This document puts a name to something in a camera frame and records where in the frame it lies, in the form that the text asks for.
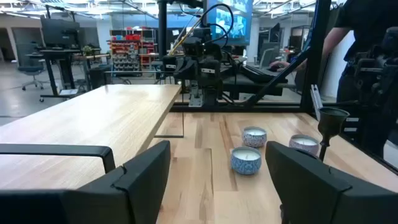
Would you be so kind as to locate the grey office chair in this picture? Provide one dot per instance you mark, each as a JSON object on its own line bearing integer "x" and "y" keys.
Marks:
{"x": 265, "y": 56}

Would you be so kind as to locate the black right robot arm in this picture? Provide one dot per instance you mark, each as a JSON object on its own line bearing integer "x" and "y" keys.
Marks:
{"x": 211, "y": 93}

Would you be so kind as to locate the silver aluminium bar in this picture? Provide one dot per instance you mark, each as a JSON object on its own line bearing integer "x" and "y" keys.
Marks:
{"x": 316, "y": 99}

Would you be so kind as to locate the short black candlestick holder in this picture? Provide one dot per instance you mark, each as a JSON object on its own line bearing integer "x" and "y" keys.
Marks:
{"x": 331, "y": 123}

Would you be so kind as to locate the grey metal mounting plate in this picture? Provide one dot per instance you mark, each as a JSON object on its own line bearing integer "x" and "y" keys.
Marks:
{"x": 196, "y": 98}

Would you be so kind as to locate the white blue patterned candle tin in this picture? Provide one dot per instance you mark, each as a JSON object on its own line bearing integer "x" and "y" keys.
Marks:
{"x": 254, "y": 138}

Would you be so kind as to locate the large blue display screen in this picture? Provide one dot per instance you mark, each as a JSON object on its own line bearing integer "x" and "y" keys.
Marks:
{"x": 239, "y": 28}

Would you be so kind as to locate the blue office chair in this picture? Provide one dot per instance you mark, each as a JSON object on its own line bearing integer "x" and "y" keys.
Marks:
{"x": 31, "y": 70}

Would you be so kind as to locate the shelving with red bins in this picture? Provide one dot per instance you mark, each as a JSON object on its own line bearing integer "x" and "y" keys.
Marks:
{"x": 124, "y": 49}

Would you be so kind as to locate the black keyboard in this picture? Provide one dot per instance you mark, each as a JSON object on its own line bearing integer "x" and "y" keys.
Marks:
{"x": 258, "y": 74}

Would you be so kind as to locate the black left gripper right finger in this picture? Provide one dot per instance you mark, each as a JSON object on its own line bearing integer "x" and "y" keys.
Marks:
{"x": 311, "y": 193}

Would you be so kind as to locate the black standing desk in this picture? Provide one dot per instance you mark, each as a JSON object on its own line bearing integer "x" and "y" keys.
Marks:
{"x": 66, "y": 71}

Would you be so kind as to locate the small green desk plant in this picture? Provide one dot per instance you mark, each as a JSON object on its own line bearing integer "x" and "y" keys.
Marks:
{"x": 87, "y": 50}

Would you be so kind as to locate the person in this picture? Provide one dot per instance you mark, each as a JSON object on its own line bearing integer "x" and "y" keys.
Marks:
{"x": 363, "y": 18}

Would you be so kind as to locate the black computer monitor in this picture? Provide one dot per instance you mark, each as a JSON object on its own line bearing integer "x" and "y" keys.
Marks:
{"x": 60, "y": 32}

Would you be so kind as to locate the black cabinet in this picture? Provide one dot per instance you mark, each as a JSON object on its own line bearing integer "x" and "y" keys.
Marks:
{"x": 100, "y": 77}

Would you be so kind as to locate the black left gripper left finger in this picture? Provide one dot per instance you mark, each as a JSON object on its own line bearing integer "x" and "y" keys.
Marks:
{"x": 136, "y": 186}

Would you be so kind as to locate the black aluminium table frame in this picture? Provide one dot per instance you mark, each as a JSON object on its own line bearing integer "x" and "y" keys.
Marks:
{"x": 236, "y": 108}

